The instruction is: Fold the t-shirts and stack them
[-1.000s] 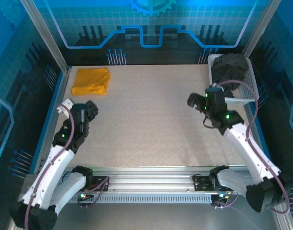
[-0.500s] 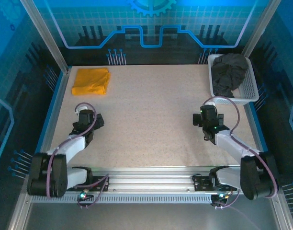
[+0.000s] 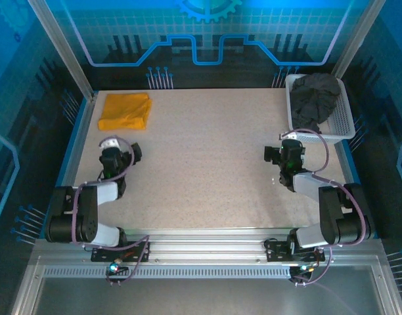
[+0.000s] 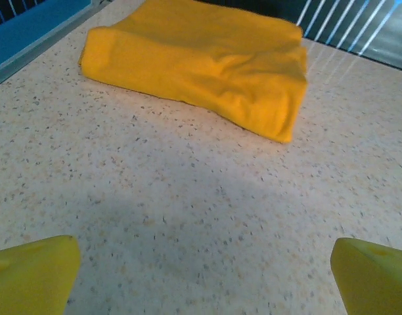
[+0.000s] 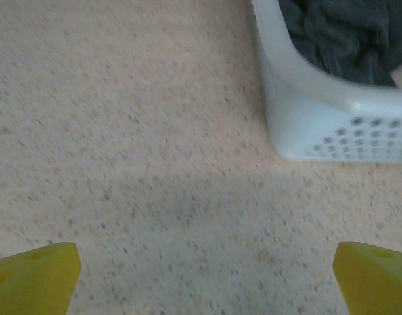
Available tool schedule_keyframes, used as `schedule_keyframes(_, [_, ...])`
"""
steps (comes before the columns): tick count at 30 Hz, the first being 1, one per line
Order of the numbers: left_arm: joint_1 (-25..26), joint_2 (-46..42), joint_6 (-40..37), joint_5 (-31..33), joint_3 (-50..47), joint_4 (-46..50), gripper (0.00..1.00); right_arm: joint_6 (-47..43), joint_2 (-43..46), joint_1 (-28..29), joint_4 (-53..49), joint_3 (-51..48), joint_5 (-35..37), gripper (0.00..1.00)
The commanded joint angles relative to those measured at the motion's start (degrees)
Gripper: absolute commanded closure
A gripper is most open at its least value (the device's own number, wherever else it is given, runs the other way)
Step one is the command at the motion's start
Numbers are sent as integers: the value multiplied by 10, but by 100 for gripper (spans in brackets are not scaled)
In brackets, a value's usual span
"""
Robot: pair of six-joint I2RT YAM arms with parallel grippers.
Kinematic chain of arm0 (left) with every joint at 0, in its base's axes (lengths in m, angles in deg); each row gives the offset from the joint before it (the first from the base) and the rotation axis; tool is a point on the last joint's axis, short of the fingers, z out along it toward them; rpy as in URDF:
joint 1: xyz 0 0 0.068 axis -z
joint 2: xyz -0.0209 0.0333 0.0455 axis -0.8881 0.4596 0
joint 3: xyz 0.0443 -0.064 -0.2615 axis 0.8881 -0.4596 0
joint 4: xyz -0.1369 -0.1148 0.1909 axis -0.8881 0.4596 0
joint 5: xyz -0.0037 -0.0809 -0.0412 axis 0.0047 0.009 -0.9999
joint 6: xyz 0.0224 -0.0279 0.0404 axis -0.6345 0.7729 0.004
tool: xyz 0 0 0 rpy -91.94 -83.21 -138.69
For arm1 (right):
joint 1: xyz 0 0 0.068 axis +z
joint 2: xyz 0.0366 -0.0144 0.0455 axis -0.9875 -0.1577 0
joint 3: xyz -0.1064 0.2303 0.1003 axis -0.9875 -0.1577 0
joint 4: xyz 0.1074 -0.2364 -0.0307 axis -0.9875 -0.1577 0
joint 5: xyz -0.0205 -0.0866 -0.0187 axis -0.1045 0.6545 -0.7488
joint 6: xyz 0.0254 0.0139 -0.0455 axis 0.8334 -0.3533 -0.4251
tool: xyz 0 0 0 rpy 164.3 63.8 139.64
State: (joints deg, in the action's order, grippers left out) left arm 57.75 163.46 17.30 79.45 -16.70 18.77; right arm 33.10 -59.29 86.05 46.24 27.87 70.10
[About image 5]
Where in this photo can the white perforated plastic basket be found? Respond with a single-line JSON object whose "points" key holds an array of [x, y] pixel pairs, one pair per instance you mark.
{"points": [[303, 115]]}

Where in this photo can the dark grey t-shirt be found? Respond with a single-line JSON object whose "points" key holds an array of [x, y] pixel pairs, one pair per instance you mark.
{"points": [[345, 36]]}

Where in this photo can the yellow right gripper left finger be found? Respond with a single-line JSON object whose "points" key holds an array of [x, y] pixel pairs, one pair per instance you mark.
{"points": [[33, 282]]}

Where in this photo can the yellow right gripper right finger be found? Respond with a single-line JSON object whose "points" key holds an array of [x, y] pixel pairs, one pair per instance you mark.
{"points": [[378, 285]]}

